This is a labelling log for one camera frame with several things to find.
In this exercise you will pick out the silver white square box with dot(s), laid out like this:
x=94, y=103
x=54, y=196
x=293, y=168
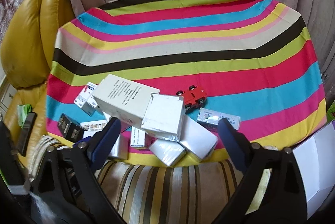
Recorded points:
x=164, y=116

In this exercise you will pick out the white box pink flower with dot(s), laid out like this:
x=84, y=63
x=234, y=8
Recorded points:
x=199, y=141

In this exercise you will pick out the green tissue pack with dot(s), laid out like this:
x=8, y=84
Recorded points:
x=23, y=111

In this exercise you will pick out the colourful striped tablecloth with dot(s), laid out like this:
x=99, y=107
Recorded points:
x=254, y=58

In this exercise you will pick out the black remote on sofa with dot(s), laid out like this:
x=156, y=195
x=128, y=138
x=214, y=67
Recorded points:
x=25, y=133

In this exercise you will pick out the large white text box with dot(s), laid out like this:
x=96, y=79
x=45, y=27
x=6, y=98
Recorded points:
x=124, y=99

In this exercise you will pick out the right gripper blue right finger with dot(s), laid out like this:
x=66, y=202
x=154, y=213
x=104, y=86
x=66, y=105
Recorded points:
x=236, y=144

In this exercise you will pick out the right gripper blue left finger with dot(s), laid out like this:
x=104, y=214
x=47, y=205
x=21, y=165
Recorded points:
x=101, y=143

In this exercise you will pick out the yellow leather sofa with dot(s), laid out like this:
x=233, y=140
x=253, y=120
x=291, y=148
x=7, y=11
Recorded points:
x=27, y=52

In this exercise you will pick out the white blue mask box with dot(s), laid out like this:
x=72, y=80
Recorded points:
x=210, y=119

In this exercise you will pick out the silver small box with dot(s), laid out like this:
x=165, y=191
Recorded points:
x=168, y=152

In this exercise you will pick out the white purple storage box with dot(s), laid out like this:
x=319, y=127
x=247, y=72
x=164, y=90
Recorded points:
x=315, y=159

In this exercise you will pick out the white Ding Zhi Dental box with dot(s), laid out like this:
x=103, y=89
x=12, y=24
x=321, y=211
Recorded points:
x=92, y=127

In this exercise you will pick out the white narrow text box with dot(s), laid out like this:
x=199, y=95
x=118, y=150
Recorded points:
x=138, y=138

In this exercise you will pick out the white blue red medicine box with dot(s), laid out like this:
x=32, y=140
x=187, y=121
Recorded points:
x=85, y=100

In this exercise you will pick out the black gold box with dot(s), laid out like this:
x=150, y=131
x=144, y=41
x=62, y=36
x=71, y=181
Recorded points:
x=70, y=129

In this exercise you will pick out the red toy car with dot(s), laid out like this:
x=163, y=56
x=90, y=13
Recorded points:
x=194, y=97

